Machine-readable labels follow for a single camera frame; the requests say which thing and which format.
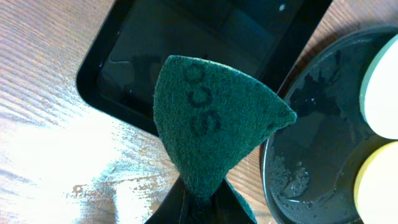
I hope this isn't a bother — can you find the yellow plate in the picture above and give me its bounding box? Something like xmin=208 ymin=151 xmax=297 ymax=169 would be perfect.
xmin=354 ymin=142 xmax=397 ymax=224

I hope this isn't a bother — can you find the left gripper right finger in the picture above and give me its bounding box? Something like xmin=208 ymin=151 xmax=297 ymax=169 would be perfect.
xmin=214 ymin=179 xmax=252 ymax=224

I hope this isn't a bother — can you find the light green plate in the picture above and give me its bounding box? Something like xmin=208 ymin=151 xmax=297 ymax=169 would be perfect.
xmin=359 ymin=35 xmax=397 ymax=139

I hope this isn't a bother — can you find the green yellow scrub sponge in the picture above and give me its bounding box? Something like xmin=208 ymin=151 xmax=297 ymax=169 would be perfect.
xmin=154 ymin=55 xmax=297 ymax=223

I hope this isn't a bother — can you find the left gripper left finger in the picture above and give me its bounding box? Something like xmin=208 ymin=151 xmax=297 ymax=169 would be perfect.
xmin=145 ymin=177 xmax=190 ymax=224

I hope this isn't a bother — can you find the black round tray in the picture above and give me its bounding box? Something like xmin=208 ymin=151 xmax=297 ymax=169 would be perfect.
xmin=262 ymin=26 xmax=397 ymax=223

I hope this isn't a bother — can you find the black rectangular tray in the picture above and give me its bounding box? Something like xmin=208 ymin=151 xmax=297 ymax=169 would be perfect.
xmin=76 ymin=0 xmax=331 ymax=134

